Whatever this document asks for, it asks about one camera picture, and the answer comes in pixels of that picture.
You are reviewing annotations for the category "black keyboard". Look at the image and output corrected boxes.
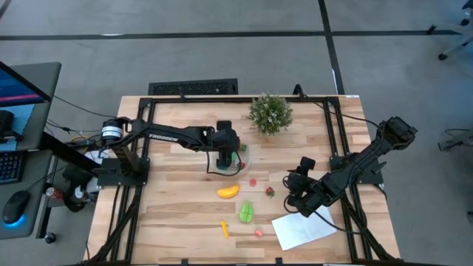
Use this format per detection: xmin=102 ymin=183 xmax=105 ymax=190
xmin=0 ymin=151 xmax=25 ymax=185

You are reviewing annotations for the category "clear plastic tupperware container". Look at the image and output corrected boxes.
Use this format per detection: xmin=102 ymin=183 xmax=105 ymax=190
xmin=210 ymin=136 xmax=254 ymax=179

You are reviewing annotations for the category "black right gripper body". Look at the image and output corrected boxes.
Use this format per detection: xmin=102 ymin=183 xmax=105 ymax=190
xmin=295 ymin=157 xmax=336 ymax=219

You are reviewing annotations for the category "computer monitor with blue screen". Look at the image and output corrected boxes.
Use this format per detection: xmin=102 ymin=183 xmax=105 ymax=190
xmin=0 ymin=61 xmax=52 ymax=152

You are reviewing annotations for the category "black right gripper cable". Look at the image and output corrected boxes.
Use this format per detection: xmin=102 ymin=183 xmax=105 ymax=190
xmin=316 ymin=212 xmax=362 ymax=236

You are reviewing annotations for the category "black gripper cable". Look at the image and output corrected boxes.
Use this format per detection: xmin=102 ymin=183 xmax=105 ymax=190
xmin=316 ymin=212 xmax=362 ymax=236
xmin=205 ymin=150 xmax=244 ymax=178

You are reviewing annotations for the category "grey desk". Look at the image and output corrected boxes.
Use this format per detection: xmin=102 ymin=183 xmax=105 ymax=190
xmin=0 ymin=61 xmax=63 ymax=239

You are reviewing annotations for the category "potted green artificial plant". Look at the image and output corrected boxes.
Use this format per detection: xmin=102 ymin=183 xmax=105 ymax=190
xmin=248 ymin=92 xmax=294 ymax=135

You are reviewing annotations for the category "black aluminium table frame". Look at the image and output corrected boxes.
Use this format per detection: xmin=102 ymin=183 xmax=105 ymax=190
xmin=86 ymin=95 xmax=398 ymax=266

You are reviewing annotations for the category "red soda can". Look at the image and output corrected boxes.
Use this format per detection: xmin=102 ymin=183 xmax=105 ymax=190
xmin=44 ymin=187 xmax=66 ymax=200

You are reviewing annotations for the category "black stand base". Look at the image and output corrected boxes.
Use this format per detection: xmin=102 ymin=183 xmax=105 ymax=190
xmin=438 ymin=127 xmax=473 ymax=152

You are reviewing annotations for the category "office chair base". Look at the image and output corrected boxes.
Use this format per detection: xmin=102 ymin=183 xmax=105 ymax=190
xmin=426 ymin=0 xmax=473 ymax=62

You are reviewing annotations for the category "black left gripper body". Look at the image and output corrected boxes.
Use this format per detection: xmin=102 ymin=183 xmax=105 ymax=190
xmin=210 ymin=120 xmax=242 ymax=169

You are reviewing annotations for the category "black and white gear bundle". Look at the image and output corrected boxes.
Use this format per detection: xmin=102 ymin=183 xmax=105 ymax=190
xmin=62 ymin=166 xmax=100 ymax=214

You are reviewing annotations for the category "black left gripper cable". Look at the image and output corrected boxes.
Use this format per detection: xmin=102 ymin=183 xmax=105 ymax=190
xmin=205 ymin=150 xmax=244 ymax=178

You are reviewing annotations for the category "black monitor cable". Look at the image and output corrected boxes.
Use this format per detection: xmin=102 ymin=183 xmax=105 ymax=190
xmin=53 ymin=95 xmax=118 ymax=119

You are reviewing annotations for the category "yellow toy banana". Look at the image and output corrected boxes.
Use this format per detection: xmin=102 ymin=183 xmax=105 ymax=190
xmin=216 ymin=184 xmax=241 ymax=200

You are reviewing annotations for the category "black computer mouse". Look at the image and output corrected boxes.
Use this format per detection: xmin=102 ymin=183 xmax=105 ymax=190
xmin=2 ymin=190 xmax=31 ymax=225

